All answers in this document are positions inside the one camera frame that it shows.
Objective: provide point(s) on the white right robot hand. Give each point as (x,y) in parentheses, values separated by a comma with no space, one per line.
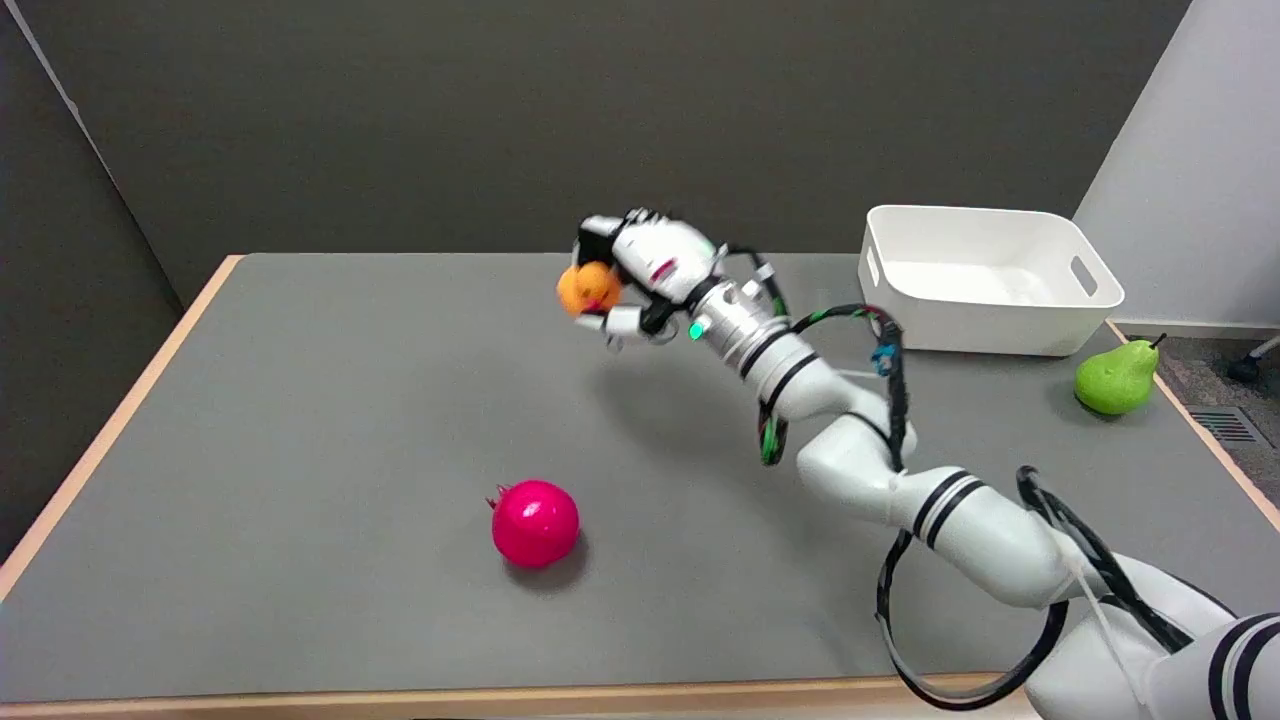
(655,262)

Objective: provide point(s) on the orange fruit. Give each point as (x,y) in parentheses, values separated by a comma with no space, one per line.
(588,288)

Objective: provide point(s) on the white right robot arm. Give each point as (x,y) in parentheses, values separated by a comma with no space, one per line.
(900,470)

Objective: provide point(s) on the white plastic box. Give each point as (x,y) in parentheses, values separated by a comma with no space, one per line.
(985,281)

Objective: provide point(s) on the pink toy pomegranate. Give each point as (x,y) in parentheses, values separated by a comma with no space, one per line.
(535,523)

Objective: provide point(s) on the green toy pear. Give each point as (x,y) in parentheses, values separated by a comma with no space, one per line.
(1114,377)

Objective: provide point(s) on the metal floor vent grille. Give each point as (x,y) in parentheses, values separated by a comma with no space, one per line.
(1226,425)

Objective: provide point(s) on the black chair caster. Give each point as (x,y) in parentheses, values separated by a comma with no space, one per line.
(1252,362)

